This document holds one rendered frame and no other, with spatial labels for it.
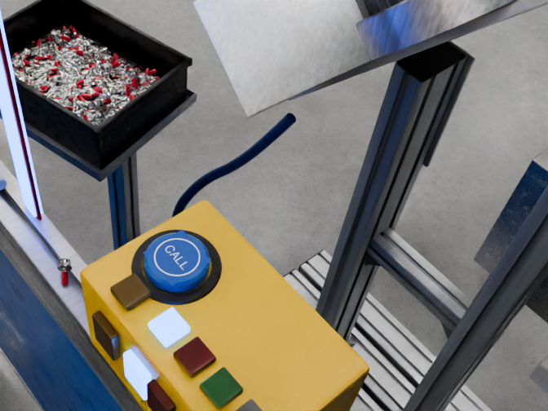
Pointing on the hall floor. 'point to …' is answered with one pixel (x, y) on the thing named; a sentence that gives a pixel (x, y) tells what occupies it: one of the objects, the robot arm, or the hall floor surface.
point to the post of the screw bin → (124, 202)
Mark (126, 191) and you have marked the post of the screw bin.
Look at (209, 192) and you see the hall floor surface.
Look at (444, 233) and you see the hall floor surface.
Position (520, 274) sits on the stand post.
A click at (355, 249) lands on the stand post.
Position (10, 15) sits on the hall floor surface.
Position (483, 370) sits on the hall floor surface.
